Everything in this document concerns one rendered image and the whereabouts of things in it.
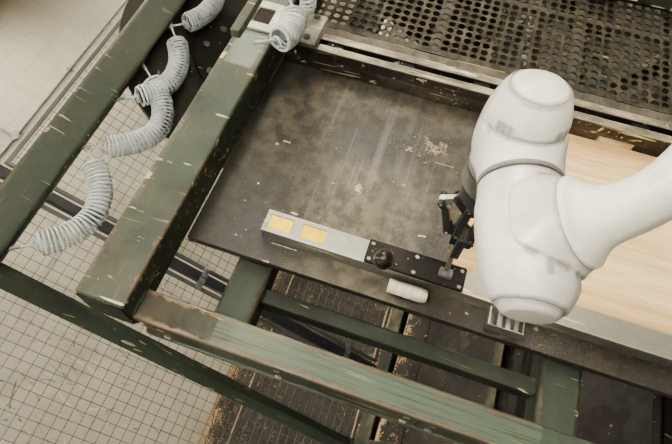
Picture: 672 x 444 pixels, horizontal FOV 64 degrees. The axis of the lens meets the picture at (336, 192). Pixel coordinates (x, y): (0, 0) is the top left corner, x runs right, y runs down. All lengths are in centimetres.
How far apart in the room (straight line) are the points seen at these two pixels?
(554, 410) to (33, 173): 131
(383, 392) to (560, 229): 52
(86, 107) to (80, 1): 514
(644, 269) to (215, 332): 87
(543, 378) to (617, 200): 64
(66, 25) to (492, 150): 609
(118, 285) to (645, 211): 83
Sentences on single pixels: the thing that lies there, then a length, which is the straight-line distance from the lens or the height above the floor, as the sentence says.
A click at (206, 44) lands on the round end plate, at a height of 198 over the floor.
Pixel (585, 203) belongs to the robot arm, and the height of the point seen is 161.
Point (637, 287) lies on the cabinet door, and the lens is 125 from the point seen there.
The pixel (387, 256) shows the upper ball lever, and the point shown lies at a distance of 95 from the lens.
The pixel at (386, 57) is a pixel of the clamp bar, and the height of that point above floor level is 162.
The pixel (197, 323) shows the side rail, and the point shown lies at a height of 173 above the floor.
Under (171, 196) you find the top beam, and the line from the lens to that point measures 110.
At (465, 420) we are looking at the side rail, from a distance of 101.
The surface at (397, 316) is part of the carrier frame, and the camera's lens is 225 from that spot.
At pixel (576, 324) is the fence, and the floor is 116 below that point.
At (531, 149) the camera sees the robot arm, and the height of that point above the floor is 164.
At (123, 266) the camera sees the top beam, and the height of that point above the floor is 189.
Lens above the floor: 200
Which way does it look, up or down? 20 degrees down
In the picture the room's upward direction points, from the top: 57 degrees counter-clockwise
